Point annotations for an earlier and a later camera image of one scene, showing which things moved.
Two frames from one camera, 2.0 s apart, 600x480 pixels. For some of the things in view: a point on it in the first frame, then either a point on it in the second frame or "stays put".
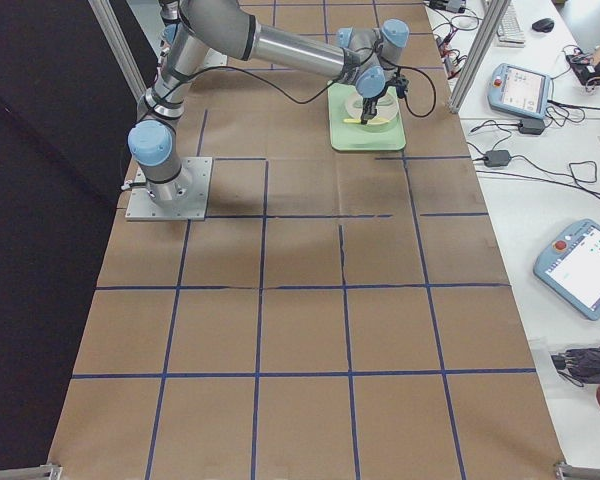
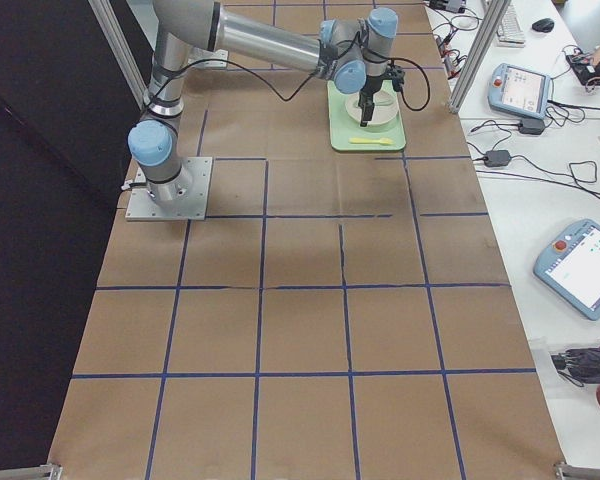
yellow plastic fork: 371,121 -> 384,140
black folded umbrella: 591,364 stays put
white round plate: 386,108 stays put
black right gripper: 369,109 stays put
